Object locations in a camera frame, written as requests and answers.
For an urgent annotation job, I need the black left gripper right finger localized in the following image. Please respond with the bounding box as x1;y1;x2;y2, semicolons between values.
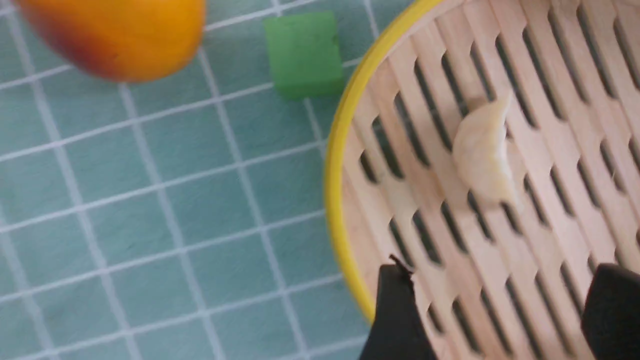
581;263;640;360

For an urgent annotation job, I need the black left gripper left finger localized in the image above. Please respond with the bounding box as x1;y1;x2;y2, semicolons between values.
359;255;438;360

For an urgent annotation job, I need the white dumpling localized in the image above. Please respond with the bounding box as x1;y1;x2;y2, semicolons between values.
452;93;521;207

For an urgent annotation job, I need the yellow rimmed bamboo steamer tray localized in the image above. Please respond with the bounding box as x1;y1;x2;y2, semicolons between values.
324;0;639;360

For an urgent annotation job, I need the green foam cube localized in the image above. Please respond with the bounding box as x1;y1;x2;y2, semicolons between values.
263;11;346;100

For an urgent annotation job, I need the orange red toy pear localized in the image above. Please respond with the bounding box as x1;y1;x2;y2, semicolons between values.
13;0;207;83

